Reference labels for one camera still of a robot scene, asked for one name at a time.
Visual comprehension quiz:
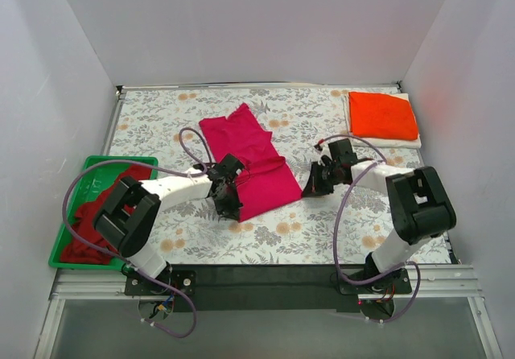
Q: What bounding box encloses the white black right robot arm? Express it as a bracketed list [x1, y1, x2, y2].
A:
[302, 134, 457, 293]

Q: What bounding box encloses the folded orange t-shirt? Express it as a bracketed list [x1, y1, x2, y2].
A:
[348, 92, 419, 142]

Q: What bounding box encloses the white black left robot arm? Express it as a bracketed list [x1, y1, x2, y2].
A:
[93, 155, 245, 295]

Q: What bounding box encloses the dark red t-shirt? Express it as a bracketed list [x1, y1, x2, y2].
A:
[59, 163, 152, 266]

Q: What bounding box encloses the floral patterned table mat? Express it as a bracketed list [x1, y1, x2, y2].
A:
[108, 87, 451, 266]

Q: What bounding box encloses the folded cream t-shirt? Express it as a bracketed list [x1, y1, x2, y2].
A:
[342, 90, 422, 150]

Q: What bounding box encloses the magenta pink t-shirt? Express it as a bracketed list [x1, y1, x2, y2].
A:
[200, 103, 301, 222]

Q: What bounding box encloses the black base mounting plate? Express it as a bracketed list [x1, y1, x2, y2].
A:
[121, 264, 412, 316]

